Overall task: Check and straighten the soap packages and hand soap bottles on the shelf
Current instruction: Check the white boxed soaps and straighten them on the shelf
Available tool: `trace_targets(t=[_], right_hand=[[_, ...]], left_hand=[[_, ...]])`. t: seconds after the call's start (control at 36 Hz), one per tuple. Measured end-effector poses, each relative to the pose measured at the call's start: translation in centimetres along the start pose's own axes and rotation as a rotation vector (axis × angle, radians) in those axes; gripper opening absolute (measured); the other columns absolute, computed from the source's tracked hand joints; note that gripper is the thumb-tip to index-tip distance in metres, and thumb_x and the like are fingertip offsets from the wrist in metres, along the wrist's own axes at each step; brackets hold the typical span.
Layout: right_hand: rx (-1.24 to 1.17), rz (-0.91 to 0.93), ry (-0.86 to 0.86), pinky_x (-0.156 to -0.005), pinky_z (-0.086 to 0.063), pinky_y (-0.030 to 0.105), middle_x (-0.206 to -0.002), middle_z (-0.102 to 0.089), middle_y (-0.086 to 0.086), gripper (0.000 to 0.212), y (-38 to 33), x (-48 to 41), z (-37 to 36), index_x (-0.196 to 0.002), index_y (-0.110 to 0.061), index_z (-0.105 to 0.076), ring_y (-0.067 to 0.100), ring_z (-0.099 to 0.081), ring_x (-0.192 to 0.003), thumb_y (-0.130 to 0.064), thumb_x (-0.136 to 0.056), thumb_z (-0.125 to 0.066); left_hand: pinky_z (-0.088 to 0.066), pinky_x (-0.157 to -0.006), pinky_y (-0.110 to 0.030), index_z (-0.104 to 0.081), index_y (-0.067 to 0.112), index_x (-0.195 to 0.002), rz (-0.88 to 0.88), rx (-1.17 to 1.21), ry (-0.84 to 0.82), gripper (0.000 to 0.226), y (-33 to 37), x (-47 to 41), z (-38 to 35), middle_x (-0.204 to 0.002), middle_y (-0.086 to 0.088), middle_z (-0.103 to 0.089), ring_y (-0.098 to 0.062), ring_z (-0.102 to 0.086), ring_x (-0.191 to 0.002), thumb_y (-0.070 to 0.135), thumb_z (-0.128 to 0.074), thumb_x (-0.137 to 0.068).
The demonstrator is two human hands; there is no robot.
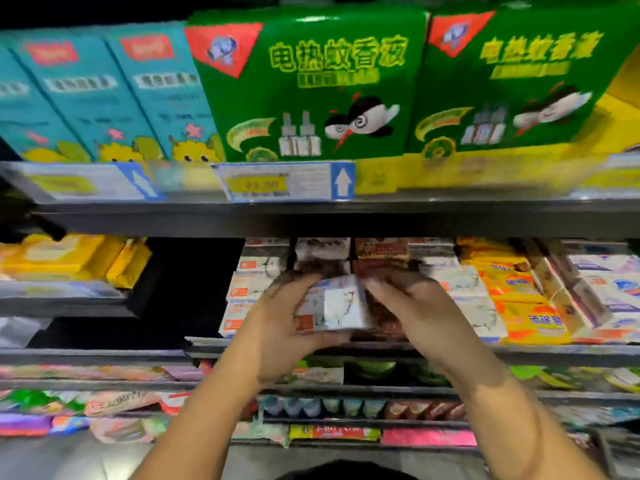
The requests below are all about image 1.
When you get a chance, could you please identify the stack of yellow soap cartons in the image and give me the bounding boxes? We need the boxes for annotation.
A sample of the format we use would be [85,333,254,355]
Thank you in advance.
[0,233,153,289]

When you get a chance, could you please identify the person's left forearm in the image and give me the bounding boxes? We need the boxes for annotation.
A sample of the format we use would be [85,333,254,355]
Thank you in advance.
[130,365,301,480]

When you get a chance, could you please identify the person's right hand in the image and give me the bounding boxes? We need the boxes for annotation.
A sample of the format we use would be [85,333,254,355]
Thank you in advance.
[360,269,491,381]

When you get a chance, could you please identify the stack of yellow soap boxes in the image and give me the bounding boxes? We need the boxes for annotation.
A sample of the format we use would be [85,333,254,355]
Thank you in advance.
[455,237,573,346]

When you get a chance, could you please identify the wire basket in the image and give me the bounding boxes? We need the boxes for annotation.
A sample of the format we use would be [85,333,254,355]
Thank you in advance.
[595,429,640,480]

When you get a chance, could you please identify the stack of white purple soap boxes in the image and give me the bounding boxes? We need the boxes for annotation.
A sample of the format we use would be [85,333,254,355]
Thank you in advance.
[525,239,640,344]

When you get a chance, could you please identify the white floral packet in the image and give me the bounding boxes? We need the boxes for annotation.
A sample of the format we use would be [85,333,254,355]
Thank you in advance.
[232,419,291,448]

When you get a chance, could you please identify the row of red tubes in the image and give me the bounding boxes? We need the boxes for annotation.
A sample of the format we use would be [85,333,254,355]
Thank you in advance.
[365,397,468,423]

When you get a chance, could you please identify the yellow red flat pack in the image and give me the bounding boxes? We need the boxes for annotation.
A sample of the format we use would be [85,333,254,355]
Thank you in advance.
[288,423,383,443]

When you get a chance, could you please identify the stack of pink soap boxes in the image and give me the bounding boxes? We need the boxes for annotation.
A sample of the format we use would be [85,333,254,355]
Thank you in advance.
[354,237,411,341]

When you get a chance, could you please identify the row of pink orange packets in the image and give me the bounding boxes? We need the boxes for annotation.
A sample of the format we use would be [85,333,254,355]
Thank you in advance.
[0,363,206,384]

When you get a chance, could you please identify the pink flat pack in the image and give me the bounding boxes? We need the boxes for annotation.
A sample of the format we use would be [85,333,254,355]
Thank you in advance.
[380,427,479,449]

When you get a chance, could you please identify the row of blue white tubes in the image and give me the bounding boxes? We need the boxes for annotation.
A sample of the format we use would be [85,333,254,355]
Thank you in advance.
[258,395,366,419]

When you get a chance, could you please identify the pile of colourful packets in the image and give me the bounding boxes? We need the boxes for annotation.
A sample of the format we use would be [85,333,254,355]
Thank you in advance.
[0,387,161,444]

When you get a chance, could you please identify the green white carton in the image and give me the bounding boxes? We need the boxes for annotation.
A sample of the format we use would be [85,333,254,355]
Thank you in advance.
[290,365,346,386]

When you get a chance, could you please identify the teal box pink flower print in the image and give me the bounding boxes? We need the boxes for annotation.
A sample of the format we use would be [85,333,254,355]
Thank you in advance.
[0,45,91,164]
[5,29,166,164]

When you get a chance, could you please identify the green box mosquito print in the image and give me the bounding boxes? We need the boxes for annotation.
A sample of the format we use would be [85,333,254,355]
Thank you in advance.
[400,0,640,191]
[185,5,429,196]

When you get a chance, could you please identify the white plastic pack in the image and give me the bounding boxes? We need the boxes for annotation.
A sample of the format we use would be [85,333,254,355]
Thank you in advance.
[0,315,51,348]

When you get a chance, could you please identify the teal packets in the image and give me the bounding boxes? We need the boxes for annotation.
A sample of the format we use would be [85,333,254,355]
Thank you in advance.
[555,403,640,428]

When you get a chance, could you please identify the person's right forearm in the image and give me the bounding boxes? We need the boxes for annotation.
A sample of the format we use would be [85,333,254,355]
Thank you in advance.
[445,355,611,480]

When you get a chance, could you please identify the white blue price strip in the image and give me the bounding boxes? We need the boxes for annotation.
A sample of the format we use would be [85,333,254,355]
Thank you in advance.
[0,279,126,301]

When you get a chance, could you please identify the red white packet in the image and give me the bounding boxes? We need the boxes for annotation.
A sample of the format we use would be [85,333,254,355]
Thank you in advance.
[158,389,193,416]

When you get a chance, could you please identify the person's left hand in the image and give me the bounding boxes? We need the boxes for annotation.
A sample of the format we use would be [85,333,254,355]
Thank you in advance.
[232,273,351,391]

